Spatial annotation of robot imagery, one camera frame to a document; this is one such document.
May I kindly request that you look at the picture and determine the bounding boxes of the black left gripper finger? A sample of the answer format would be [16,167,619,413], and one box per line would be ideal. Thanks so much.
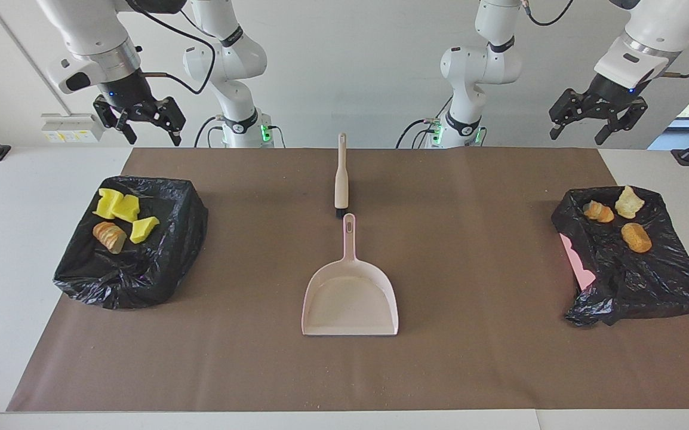
[594,99,648,146]
[548,88,584,141]

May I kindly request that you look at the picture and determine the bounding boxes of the white wall cable conduit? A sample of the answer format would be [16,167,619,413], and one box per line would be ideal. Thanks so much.
[0,0,73,115]

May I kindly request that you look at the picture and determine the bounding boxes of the brown paper table mat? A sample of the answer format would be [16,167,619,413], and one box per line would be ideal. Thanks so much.
[7,148,689,413]

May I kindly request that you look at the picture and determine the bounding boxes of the brown toy bread roll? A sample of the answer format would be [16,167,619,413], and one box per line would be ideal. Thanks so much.
[621,223,653,254]

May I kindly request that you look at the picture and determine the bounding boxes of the black plastic trash bag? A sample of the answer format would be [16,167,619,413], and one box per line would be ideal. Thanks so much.
[551,187,689,327]
[53,176,209,310]

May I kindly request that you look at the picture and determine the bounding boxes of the yellow sponge piece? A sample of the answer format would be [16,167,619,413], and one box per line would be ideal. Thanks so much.
[130,216,161,244]
[93,188,123,220]
[112,194,141,223]

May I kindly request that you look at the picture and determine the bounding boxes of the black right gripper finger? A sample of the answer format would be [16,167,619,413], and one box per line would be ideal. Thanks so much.
[93,97,137,146]
[152,96,187,147]

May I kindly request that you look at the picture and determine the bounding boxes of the beige hand brush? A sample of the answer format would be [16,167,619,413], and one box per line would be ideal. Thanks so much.
[334,133,349,218]

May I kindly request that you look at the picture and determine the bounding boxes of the white wall socket box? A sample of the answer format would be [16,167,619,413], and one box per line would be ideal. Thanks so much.
[41,113,105,143]

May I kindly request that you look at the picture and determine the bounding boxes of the beige plastic dustpan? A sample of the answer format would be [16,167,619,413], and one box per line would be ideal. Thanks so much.
[301,213,399,337]

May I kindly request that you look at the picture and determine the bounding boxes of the pink plastic bin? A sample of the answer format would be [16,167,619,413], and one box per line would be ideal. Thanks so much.
[559,233,597,293]

